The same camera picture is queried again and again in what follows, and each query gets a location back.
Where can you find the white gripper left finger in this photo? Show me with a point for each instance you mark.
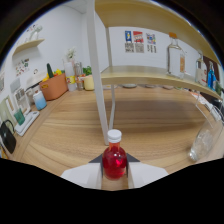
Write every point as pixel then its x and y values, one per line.
pixel 85 175

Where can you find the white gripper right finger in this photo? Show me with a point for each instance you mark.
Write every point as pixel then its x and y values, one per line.
pixel 145 173

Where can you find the small red liquid bottle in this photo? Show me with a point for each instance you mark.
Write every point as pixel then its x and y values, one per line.
pixel 114 161

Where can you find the green cup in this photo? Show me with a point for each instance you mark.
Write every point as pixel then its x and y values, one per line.
pixel 19 117

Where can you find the clear drinking glass with ice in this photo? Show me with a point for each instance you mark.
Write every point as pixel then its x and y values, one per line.
pixel 203 140

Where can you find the white tray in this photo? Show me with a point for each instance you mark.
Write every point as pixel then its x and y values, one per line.
pixel 28 123

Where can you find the black bag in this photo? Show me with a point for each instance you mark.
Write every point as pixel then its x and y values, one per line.
pixel 7 138

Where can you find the white and blue jar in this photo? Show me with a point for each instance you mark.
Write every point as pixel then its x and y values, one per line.
pixel 40 101

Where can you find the white bowl with blue rim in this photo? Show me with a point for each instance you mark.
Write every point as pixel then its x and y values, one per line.
pixel 129 85

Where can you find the orange storage basket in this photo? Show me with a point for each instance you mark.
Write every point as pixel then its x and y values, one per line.
pixel 54 88

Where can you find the two-tier wooden shelf rack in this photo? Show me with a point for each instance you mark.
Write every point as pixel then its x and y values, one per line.
pixel 133 75

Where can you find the metal shaker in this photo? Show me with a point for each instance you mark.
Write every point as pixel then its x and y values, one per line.
pixel 78 75

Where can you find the white pot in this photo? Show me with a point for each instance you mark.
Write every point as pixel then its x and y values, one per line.
pixel 34 80

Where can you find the green toy cucumber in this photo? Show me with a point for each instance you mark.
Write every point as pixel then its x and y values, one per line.
pixel 50 70

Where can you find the glass jar of limes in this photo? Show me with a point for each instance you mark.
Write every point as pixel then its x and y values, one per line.
pixel 218 88

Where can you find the clear bottle with red label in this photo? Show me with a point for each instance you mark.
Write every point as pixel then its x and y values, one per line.
pixel 200 71

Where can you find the clear bottle with orange label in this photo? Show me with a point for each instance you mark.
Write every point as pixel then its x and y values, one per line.
pixel 175 60

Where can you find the white flower bouquet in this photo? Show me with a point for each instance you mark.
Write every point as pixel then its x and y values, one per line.
pixel 71 54

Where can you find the white figurine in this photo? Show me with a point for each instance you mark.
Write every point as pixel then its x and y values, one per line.
pixel 35 31

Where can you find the multicolour wall poster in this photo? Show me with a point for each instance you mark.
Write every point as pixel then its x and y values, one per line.
pixel 151 42

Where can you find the red wall poster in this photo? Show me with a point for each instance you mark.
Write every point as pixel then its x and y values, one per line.
pixel 138 41

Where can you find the blue wall poster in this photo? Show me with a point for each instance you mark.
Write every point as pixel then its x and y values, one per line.
pixel 128 40

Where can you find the wooden wall shelf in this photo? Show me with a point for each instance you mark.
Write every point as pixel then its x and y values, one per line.
pixel 30 45

